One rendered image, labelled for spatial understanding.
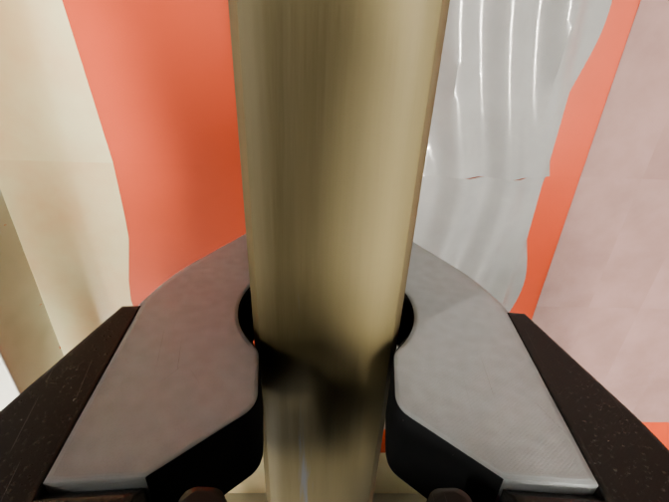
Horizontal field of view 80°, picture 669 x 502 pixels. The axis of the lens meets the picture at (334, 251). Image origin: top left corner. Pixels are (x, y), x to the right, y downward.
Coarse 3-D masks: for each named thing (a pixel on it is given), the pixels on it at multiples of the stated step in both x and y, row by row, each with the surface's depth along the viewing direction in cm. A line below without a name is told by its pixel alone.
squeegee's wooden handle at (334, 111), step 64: (256, 0) 5; (320, 0) 5; (384, 0) 5; (448, 0) 5; (256, 64) 5; (320, 64) 5; (384, 64) 5; (256, 128) 6; (320, 128) 6; (384, 128) 6; (256, 192) 6; (320, 192) 6; (384, 192) 6; (256, 256) 7; (320, 256) 7; (384, 256) 7; (256, 320) 8; (320, 320) 7; (384, 320) 8; (320, 384) 8; (384, 384) 8; (320, 448) 9
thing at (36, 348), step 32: (0, 192) 19; (0, 224) 19; (0, 256) 19; (0, 288) 19; (32, 288) 21; (0, 320) 19; (32, 320) 21; (0, 352) 19; (32, 352) 21; (0, 384) 20
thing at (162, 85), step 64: (64, 0) 15; (128, 0) 15; (192, 0) 15; (128, 64) 16; (192, 64) 16; (640, 64) 17; (128, 128) 18; (192, 128) 18; (576, 128) 18; (640, 128) 18
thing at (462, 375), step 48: (432, 288) 9; (480, 288) 9; (432, 336) 8; (480, 336) 8; (432, 384) 7; (480, 384) 7; (528, 384) 7; (432, 432) 6; (480, 432) 6; (528, 432) 6; (432, 480) 6; (480, 480) 6; (528, 480) 5; (576, 480) 5
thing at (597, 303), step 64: (128, 192) 19; (192, 192) 19; (576, 192) 19; (640, 192) 19; (128, 256) 21; (192, 256) 21; (576, 256) 21; (640, 256) 21; (576, 320) 23; (640, 320) 23; (640, 384) 26; (384, 448) 28
